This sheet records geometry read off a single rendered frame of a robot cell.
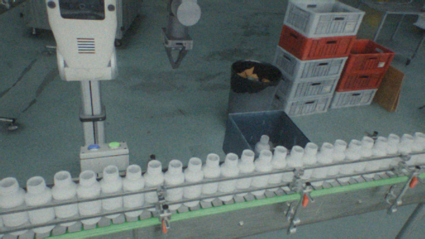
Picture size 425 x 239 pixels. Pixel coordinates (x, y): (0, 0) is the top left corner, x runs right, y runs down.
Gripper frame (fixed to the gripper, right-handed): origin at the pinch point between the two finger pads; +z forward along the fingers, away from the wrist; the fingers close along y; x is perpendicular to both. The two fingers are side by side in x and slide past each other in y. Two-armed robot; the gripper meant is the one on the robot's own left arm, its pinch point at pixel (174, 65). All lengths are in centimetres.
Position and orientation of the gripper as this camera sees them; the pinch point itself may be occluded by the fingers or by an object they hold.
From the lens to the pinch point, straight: 93.6
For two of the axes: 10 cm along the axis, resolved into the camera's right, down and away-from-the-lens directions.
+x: -9.5, 0.7, -3.2
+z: -1.1, 8.4, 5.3
